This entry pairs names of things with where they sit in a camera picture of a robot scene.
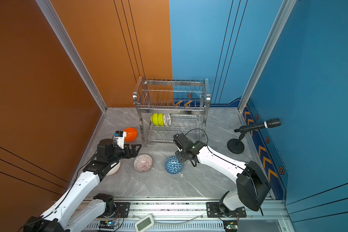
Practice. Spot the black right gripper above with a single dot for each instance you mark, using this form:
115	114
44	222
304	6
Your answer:
178	154

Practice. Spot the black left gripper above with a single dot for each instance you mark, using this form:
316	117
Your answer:
134	153

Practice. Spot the blue triangle patterned bowl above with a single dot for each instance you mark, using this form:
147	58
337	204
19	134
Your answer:
173	166

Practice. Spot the pink striped ceramic bowl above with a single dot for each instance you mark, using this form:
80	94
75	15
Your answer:
143	163

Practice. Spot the lime green bowl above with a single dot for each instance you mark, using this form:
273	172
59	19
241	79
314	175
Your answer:
160	120
154	119

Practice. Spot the white maroon patterned bowl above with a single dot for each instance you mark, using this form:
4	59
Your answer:
167	120

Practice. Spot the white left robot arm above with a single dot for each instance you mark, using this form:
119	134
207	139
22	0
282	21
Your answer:
75	188

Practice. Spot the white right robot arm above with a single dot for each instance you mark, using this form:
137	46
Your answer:
252	185

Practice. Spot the stainless steel dish rack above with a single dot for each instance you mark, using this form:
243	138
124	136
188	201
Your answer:
187	102

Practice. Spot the orange plastic bowl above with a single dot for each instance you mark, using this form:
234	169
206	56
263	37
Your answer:
131	134

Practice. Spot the white bowl orange outside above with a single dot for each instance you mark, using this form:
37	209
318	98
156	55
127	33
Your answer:
114	168

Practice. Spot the black microphone on stand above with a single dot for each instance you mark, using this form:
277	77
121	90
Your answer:
236	146

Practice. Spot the white handheld timer device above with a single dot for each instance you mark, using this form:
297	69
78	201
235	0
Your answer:
145	223

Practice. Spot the green circuit board left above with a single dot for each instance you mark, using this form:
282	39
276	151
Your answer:
108	225

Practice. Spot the circuit board right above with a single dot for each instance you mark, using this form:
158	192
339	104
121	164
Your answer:
230	226

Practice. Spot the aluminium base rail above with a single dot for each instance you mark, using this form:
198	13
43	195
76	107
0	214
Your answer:
192	209

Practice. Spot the aluminium corner post left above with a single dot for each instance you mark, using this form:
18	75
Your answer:
58	28

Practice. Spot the aluminium corner post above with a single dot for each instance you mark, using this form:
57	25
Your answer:
58	28
274	34

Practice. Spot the aluminium corner post right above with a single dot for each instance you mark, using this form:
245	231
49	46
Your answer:
274	34

